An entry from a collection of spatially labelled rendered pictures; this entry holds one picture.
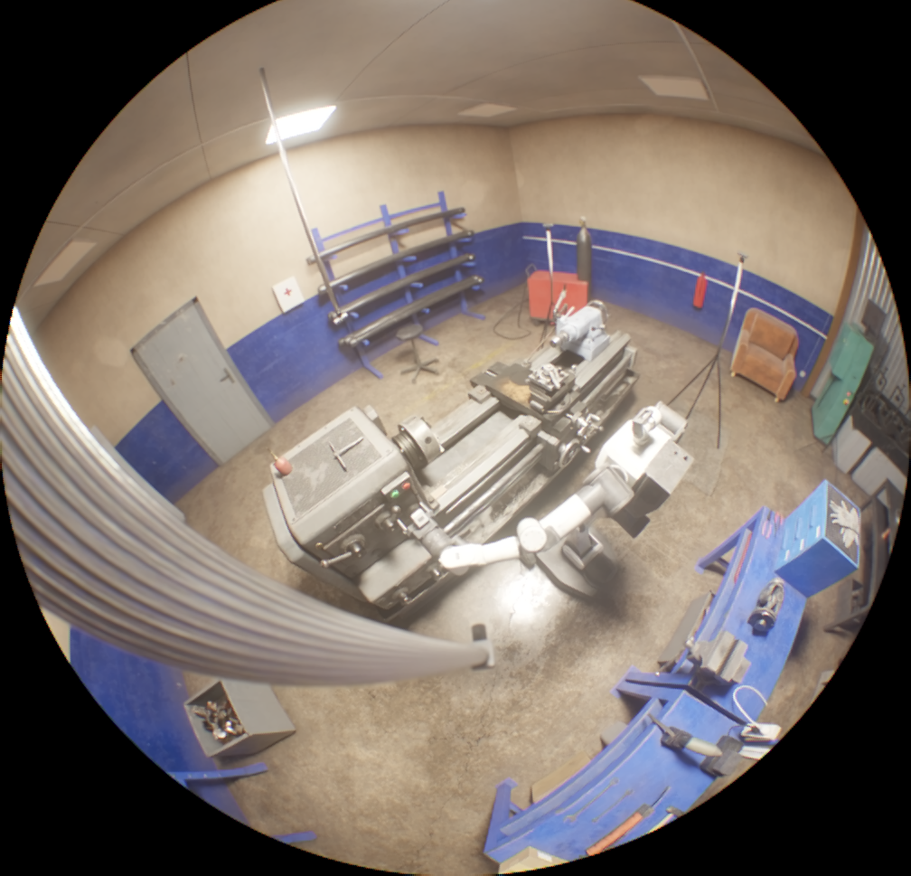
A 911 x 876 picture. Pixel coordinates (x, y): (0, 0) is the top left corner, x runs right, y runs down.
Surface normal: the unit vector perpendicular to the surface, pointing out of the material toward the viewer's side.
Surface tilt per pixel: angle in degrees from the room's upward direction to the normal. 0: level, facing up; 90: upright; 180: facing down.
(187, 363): 90
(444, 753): 0
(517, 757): 0
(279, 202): 90
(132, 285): 90
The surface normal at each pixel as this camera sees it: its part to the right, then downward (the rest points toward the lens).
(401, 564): 0.18, -0.36
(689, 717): -0.18, -0.70
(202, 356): 0.63, 0.45
